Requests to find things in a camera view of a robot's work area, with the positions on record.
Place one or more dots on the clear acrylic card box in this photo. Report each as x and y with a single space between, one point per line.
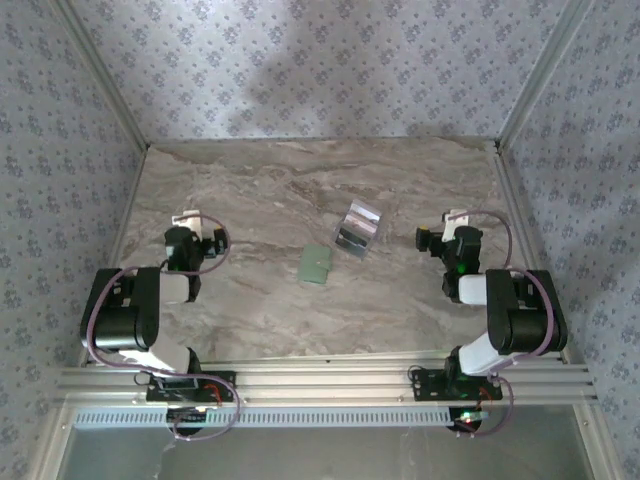
357 230

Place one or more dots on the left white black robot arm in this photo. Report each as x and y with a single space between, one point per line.
125 320

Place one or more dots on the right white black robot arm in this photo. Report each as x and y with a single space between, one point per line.
525 320

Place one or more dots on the grey metal panel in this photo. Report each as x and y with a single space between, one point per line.
325 455

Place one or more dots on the aluminium side rail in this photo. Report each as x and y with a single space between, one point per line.
526 250
126 220

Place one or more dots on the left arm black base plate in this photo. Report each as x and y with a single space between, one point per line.
227 380

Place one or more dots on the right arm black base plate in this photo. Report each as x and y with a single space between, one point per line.
425 387

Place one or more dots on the aluminium mounting rail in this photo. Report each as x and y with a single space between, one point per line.
325 385

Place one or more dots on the aluminium corner post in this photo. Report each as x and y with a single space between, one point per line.
542 70
102 70

